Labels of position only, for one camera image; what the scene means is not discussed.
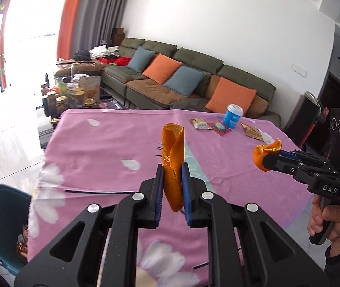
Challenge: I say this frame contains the orange peel piece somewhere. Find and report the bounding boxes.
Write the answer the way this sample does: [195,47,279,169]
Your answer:
[162,123,185,213]
[252,138,282,172]

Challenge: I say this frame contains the gold snack wrapper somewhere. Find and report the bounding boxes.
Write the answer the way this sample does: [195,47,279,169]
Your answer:
[16,225,28,264]

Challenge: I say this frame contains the teal plastic trash bin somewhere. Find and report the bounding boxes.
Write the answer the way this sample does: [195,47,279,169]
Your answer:
[0,184,31,275]

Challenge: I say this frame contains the right hand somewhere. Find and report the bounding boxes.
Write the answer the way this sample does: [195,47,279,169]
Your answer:
[307,195,340,245]

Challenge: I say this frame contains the blue paper cup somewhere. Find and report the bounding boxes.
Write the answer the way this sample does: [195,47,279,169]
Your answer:
[223,104,243,130]

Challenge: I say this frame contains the red card packet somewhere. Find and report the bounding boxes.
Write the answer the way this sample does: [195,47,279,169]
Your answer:
[208,121,231,136]

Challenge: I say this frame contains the beige snack packet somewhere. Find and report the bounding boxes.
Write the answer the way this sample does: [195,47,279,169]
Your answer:
[191,118,211,130]

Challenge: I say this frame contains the orange cushion right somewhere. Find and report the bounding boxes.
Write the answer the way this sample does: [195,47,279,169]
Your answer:
[205,75,257,115]

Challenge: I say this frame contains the orange cushion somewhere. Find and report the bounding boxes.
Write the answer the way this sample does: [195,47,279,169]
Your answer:
[205,75,257,115]
[142,54,182,84]

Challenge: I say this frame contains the pink floral table cloth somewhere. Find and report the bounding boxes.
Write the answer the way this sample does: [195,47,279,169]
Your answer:
[26,107,313,287]

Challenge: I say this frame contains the blue-grey cushion right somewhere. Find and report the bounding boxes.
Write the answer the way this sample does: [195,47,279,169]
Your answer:
[164,66,206,97]

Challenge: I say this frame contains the blue-grey cushion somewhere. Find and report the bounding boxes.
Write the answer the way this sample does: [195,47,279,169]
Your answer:
[127,46,155,73]
[164,66,206,97]

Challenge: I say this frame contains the orange cushion left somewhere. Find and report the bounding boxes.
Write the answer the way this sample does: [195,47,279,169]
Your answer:
[142,54,182,84]

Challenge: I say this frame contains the green sectional sofa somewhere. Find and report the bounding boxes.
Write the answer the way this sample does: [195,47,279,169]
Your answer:
[54,38,281,127]

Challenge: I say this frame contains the cluttered coffee table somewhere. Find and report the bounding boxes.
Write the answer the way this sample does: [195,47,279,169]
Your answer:
[37,62,129,150]

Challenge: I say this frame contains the blue-grey cushion left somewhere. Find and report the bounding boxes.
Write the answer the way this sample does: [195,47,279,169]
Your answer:
[127,46,155,73]

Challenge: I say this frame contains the orange curtain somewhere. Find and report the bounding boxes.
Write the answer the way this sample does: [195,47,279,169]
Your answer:
[56,0,81,59]

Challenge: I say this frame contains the grey curtain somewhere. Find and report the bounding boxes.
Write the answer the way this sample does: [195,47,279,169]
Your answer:
[70,0,127,56]

